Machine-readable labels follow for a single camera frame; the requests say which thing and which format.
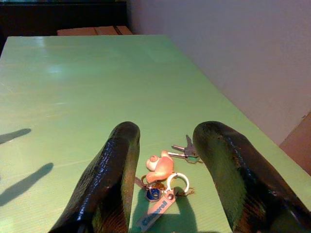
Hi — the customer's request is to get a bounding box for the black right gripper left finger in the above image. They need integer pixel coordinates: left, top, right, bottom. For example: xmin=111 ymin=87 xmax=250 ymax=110
xmin=48 ymin=121 xmax=141 ymax=233

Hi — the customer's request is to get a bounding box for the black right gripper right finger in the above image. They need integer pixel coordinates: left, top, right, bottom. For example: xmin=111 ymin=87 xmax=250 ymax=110
xmin=192 ymin=120 xmax=311 ymax=233

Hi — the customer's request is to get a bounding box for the brown cardboard box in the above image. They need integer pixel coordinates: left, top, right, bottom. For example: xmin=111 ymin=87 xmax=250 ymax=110
xmin=279 ymin=116 xmax=311 ymax=170
xmin=57 ymin=25 xmax=133 ymax=36

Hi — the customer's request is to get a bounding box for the key bunch with figure charm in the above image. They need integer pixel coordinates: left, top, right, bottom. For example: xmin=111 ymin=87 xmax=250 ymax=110
xmin=135 ymin=134 xmax=205 ymax=231

